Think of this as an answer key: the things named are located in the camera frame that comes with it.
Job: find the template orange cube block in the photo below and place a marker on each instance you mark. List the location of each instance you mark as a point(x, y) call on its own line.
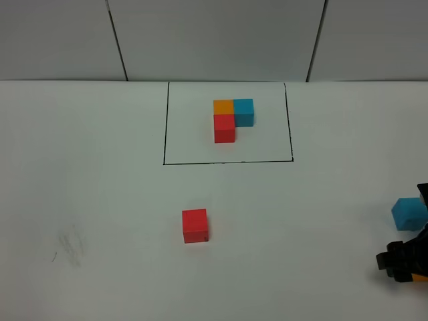
point(222, 107)

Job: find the template red cube block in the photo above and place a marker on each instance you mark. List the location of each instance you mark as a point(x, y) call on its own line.
point(224, 128)

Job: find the template blue cube block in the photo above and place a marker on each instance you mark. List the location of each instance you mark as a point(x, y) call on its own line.
point(243, 112)

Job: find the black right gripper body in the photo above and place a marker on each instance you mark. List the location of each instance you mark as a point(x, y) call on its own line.
point(403, 259)

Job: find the loose blue cube block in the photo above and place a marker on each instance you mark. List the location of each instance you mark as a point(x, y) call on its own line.
point(409, 214)

